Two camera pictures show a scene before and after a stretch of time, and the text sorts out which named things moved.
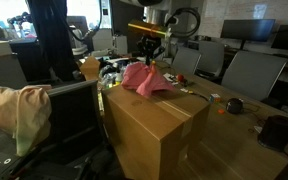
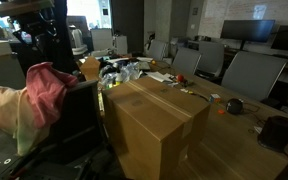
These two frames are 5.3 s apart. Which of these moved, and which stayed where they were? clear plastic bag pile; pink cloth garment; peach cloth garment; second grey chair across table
Moved: pink cloth garment
Stayed: second grey chair across table; peach cloth garment; clear plastic bag pile
